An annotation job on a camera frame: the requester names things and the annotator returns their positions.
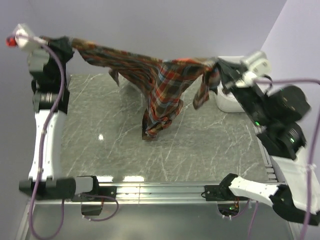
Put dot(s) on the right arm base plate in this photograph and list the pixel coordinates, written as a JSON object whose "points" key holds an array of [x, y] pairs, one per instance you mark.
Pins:
{"points": [[217, 193]]}

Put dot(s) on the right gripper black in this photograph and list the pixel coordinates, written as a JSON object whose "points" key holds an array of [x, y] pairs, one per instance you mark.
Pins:
{"points": [[227, 72]]}

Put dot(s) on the black box under rail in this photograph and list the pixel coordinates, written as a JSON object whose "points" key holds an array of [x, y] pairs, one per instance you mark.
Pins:
{"points": [[92, 208]]}

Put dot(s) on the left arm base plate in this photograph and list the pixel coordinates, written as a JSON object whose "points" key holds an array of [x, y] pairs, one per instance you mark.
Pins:
{"points": [[106, 191]]}

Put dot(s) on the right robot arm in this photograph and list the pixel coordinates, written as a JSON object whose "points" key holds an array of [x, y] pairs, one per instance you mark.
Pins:
{"points": [[278, 115]]}

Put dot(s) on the aluminium rail frame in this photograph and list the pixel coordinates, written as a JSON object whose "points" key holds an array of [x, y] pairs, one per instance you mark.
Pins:
{"points": [[159, 182]]}

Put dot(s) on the plaid long sleeve shirt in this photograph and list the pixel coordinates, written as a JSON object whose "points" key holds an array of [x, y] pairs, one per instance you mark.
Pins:
{"points": [[162, 82]]}

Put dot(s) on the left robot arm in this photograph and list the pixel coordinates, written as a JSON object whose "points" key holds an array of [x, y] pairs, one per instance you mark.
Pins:
{"points": [[50, 105]]}

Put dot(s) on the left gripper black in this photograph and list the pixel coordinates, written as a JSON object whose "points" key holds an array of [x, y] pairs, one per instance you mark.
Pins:
{"points": [[61, 45]]}

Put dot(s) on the white plastic basket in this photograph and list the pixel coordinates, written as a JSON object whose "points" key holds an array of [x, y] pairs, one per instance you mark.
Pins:
{"points": [[227, 102]]}

